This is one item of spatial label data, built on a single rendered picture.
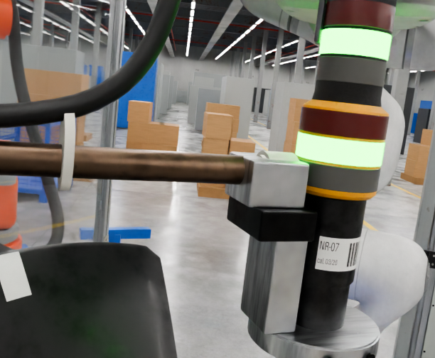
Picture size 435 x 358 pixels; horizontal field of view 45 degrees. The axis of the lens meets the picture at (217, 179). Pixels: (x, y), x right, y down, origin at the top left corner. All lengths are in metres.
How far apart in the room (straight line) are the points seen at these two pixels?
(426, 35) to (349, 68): 0.65
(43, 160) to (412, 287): 0.71
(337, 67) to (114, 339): 0.23
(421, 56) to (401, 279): 0.36
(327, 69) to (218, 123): 7.45
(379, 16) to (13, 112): 0.17
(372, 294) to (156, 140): 8.68
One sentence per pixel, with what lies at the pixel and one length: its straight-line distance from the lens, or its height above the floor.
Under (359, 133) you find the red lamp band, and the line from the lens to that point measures 0.25.
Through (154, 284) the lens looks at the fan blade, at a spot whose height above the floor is 1.42.
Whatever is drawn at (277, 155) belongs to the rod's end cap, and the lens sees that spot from 0.25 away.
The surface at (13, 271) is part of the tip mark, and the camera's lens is 0.37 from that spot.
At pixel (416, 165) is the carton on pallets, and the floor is 0.40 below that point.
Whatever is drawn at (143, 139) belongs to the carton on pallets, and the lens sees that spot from 9.43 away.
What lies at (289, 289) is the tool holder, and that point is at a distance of 0.26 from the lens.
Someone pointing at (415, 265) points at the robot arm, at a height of 1.34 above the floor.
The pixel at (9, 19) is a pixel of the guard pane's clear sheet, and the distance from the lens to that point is 1.25.
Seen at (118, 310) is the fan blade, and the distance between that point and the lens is 0.38.
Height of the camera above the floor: 1.57
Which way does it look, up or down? 10 degrees down
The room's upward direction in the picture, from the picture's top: 6 degrees clockwise
